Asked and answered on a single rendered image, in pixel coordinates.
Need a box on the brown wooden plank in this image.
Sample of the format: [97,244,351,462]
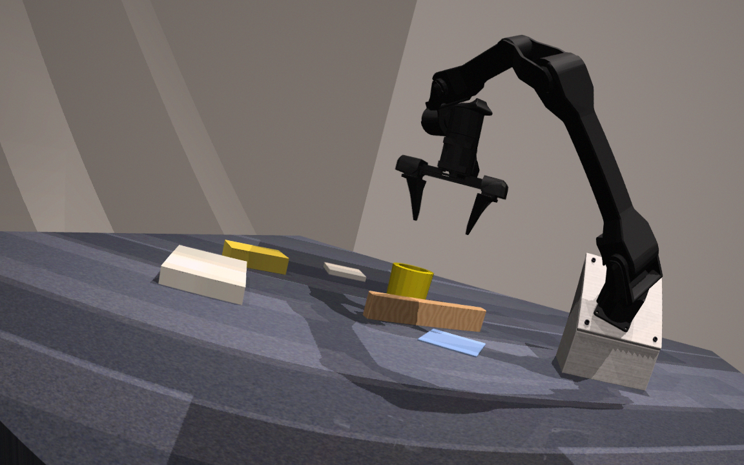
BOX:
[363,291,486,332]

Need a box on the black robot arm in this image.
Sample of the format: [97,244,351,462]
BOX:
[421,35,663,332]

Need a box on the yellow cup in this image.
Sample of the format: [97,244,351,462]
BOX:
[387,263,434,300]

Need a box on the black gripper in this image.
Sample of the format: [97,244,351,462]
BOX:
[395,132,508,235]

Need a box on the yellow rectangular block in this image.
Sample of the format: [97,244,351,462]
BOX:
[222,240,289,274]

